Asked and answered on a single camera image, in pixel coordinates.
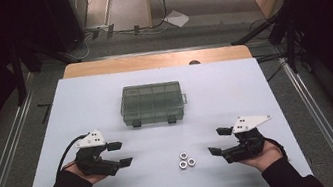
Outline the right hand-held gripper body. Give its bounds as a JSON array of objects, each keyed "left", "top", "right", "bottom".
[{"left": 217, "top": 110, "right": 279, "bottom": 165}]

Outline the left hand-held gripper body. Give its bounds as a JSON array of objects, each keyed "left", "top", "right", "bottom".
[{"left": 70, "top": 126, "right": 125, "bottom": 182}]

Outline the grey transparent compartment box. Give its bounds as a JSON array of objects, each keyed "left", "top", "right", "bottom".
[{"left": 116, "top": 77, "right": 191, "bottom": 132}]

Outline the person's left hand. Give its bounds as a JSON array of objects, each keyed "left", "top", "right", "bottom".
[{"left": 60, "top": 155, "right": 110, "bottom": 187}]

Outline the person's right hand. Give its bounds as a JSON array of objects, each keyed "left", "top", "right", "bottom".
[{"left": 234, "top": 137, "right": 287, "bottom": 177}]

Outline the white table cover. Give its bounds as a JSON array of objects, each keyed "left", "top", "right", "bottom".
[{"left": 10, "top": 42, "right": 315, "bottom": 187}]

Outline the wooden table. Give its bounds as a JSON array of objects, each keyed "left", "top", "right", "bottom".
[{"left": 61, "top": 35, "right": 254, "bottom": 88}]

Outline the black tripod stand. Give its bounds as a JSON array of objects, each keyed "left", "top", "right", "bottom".
[{"left": 227, "top": 8, "right": 307, "bottom": 83}]

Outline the black metal stand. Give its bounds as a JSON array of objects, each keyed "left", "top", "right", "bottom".
[{"left": 8, "top": 42, "right": 30, "bottom": 107}]

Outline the white paper sheet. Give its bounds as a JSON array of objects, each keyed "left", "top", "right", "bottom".
[{"left": 163, "top": 7, "right": 192, "bottom": 31}]

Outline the black cabinet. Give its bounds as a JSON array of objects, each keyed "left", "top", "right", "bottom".
[{"left": 4, "top": 0, "right": 88, "bottom": 63}]

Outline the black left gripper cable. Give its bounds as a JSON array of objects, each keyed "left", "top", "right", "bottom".
[{"left": 52, "top": 133, "right": 94, "bottom": 172}]

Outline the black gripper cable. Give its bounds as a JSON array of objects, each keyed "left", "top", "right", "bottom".
[
  {"left": 52, "top": 133, "right": 94, "bottom": 172},
  {"left": 264, "top": 134, "right": 290, "bottom": 163}
]

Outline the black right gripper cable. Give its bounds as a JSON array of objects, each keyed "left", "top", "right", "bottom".
[{"left": 264, "top": 134, "right": 290, "bottom": 163}]

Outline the black floor cable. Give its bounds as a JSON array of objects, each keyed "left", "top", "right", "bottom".
[{"left": 252, "top": 48, "right": 292, "bottom": 84}]

